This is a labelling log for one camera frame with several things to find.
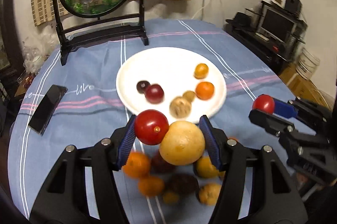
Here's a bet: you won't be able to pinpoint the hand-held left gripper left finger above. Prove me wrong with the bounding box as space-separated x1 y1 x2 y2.
29 115 136 224

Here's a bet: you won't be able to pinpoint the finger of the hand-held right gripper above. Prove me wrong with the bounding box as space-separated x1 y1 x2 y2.
274 97 333 135
249 109 329 147

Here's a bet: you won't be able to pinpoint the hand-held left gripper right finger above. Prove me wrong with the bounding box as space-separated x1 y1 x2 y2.
199 115 308 224

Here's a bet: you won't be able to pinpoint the red tomato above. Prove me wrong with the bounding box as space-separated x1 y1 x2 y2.
134 109 169 146
252 94 275 114

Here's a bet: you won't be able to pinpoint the pale yellow smooth fruit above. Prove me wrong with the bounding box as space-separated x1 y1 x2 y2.
159 121 205 166

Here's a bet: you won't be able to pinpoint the brown-tan round fruit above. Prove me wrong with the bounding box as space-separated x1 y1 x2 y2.
169 97 191 118

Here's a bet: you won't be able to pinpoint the large tan round fruit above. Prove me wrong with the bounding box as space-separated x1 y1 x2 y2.
199 183 222 205

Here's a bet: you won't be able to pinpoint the small yellow fruit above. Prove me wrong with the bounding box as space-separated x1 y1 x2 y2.
183 90 196 102

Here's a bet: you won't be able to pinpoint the small dark plum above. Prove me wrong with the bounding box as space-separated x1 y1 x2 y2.
136 81 148 94

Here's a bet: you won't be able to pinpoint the green-orange mandarin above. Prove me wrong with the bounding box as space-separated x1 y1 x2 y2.
194 63 209 79

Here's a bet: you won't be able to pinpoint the white plate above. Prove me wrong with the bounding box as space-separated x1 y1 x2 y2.
116 47 227 124

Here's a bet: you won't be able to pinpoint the cardboard box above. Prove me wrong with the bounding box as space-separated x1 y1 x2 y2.
279 63 332 108

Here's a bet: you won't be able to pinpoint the large red plum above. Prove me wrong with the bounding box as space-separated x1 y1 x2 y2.
151 151 176 173

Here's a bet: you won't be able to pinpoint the white bucket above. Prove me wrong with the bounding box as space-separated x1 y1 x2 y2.
296 48 320 80

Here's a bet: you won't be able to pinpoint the small yellow-green fruit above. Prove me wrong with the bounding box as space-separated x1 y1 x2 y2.
162 191 180 204

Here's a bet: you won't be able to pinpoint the black desk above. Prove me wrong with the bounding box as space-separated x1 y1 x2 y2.
226 24 307 74

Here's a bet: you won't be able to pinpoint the blue plaid tablecloth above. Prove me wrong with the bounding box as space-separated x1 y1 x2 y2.
8 19 327 224

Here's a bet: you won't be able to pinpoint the computer monitor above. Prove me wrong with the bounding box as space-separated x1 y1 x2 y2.
261 8 297 41

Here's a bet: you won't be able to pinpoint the black smartphone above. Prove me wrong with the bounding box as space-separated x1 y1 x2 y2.
28 85 68 134

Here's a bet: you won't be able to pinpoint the black hat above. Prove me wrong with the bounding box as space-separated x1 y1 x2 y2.
226 12 254 28

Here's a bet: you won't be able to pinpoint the black speaker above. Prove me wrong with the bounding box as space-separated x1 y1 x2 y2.
285 0 302 13

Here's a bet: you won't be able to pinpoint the clear plastic bags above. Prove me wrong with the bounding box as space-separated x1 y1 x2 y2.
22 39 50 74

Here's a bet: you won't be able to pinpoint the dark framed painting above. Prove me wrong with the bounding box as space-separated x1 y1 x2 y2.
0 0 24 77

